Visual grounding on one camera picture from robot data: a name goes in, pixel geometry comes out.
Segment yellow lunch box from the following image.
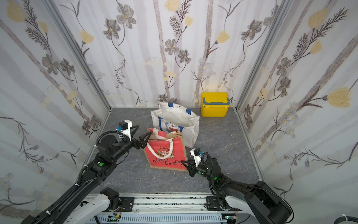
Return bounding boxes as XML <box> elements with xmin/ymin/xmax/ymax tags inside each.
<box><xmin>200</xmin><ymin>92</ymin><xmax>230</xmax><ymax>117</ymax></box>

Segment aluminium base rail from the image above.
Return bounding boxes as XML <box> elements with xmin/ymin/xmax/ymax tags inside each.
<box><xmin>53</xmin><ymin>192</ymin><xmax>286</xmax><ymax>224</ymax></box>

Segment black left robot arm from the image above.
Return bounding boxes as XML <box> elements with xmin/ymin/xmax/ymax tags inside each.
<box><xmin>22</xmin><ymin>120</ymin><xmax>151</xmax><ymax>224</ymax></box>

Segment white Doraemon canvas bag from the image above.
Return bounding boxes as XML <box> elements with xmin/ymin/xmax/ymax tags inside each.
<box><xmin>151</xmin><ymin>102</ymin><xmax>200</xmax><ymax>148</ymax></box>

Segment white slotted cable duct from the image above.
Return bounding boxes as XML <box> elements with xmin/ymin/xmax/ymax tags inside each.
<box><xmin>97</xmin><ymin>213</ymin><xmax>227</xmax><ymax>224</ymax></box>

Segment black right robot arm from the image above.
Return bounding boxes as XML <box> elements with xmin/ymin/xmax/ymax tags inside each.
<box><xmin>181</xmin><ymin>152</ymin><xmax>294</xmax><ymax>224</ymax></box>

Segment red Christmas jute bag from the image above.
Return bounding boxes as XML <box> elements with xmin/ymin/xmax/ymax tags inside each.
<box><xmin>144</xmin><ymin>128</ymin><xmax>187</xmax><ymax>172</ymax></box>

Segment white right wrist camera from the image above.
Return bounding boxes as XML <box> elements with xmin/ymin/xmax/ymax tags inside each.
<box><xmin>190</xmin><ymin>148</ymin><xmax>203</xmax><ymax>167</ymax></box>

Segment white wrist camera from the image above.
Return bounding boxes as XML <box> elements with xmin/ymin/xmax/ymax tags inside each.
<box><xmin>116</xmin><ymin>120</ymin><xmax>132</xmax><ymax>141</ymax></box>
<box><xmin>190</xmin><ymin>148</ymin><xmax>203</xmax><ymax>167</ymax></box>

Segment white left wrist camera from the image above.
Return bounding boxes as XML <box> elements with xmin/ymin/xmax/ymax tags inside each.
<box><xmin>116</xmin><ymin>120</ymin><xmax>132</xmax><ymax>141</ymax></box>

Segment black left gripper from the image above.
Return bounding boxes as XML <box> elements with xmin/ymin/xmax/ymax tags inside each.
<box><xmin>110</xmin><ymin>132</ymin><xmax>151</xmax><ymax>164</ymax></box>

